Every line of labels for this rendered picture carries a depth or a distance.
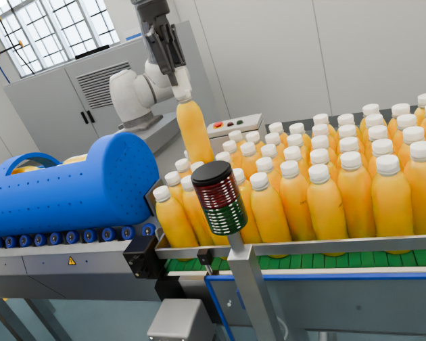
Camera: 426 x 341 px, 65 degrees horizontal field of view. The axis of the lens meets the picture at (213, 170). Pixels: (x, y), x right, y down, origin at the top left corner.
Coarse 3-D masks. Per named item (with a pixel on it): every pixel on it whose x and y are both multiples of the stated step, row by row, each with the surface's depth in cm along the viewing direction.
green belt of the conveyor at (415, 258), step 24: (168, 264) 91; (192, 264) 88; (216, 264) 85; (264, 264) 80; (288, 264) 78; (312, 264) 76; (336, 264) 74; (360, 264) 71; (384, 264) 69; (408, 264) 67
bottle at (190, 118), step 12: (180, 108) 89; (192, 108) 89; (180, 120) 90; (192, 120) 89; (192, 132) 91; (204, 132) 92; (192, 144) 92; (204, 144) 93; (192, 156) 94; (204, 156) 94
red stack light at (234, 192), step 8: (232, 168) 50; (232, 176) 48; (192, 184) 49; (216, 184) 47; (224, 184) 47; (232, 184) 48; (200, 192) 48; (208, 192) 47; (216, 192) 47; (224, 192) 48; (232, 192) 48; (200, 200) 49; (208, 200) 48; (216, 200) 48; (224, 200) 48; (232, 200) 48; (208, 208) 49; (216, 208) 48
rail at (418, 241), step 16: (320, 240) 70; (336, 240) 68; (352, 240) 67; (368, 240) 65; (384, 240) 64; (400, 240) 63; (416, 240) 62; (160, 256) 86; (176, 256) 84; (192, 256) 82; (224, 256) 79
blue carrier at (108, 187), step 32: (96, 160) 91; (128, 160) 101; (0, 192) 106; (32, 192) 100; (64, 192) 95; (96, 192) 91; (128, 192) 99; (0, 224) 111; (32, 224) 106; (64, 224) 103; (96, 224) 100; (128, 224) 98
